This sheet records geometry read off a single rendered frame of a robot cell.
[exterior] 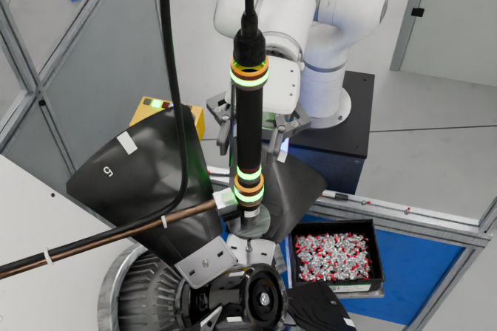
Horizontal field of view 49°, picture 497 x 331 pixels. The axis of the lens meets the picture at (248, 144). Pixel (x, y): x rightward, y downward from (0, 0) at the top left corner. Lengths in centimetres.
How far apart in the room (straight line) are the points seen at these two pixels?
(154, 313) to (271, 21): 52
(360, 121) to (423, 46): 147
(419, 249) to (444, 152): 118
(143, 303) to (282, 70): 47
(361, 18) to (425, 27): 165
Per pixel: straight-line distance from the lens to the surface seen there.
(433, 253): 165
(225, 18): 87
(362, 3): 123
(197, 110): 135
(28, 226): 100
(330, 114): 150
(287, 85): 78
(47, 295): 101
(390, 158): 266
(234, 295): 90
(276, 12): 86
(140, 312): 101
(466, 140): 285
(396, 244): 163
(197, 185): 88
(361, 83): 161
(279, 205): 107
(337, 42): 130
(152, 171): 86
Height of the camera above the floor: 209
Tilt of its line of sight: 53 degrees down
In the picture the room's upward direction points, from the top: straight up
